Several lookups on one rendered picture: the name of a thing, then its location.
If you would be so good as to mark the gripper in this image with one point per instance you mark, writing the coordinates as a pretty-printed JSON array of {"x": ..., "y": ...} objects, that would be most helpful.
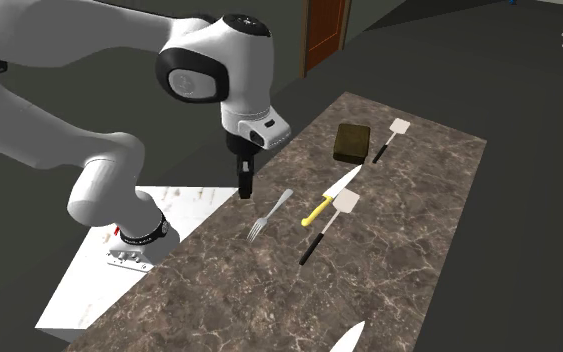
[{"x": 240, "y": 144}]

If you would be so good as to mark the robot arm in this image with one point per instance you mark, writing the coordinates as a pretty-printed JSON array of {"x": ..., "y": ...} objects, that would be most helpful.
[{"x": 91, "y": 146}]

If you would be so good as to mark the silver fork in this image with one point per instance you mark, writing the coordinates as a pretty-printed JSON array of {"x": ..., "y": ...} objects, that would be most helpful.
[{"x": 267, "y": 217}]

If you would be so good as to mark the olive green block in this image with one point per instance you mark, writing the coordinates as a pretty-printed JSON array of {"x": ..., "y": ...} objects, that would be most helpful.
[{"x": 352, "y": 142}]

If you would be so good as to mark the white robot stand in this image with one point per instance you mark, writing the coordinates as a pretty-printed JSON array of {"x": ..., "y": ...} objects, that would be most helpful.
[{"x": 115, "y": 273}]

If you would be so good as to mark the brown wooden door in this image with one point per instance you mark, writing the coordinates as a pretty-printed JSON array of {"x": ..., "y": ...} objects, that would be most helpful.
[{"x": 324, "y": 30}]

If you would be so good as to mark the white knife blade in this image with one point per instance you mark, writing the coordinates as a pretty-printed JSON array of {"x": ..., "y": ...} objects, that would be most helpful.
[{"x": 350, "y": 339}]

